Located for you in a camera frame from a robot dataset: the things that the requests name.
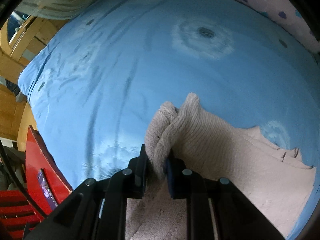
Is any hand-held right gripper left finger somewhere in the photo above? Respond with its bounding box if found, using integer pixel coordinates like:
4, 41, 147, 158
22, 144, 148, 240

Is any red chair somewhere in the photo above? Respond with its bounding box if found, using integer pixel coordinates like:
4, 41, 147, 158
0, 125, 74, 240

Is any grey-green cloth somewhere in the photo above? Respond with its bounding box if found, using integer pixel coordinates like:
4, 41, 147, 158
15, 0, 85, 21

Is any blue bed sheet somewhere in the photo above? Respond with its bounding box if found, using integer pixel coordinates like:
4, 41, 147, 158
17, 0, 320, 240

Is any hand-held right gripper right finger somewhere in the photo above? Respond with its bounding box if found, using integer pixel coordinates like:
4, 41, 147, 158
165, 151, 288, 240

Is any wooden bed frame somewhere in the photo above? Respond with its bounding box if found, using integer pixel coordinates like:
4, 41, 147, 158
0, 0, 68, 145

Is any smartphone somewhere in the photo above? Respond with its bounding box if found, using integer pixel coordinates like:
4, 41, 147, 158
37, 169, 58, 209

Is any pink knit cardigan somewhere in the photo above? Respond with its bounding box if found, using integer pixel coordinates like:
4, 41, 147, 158
125, 92, 317, 240

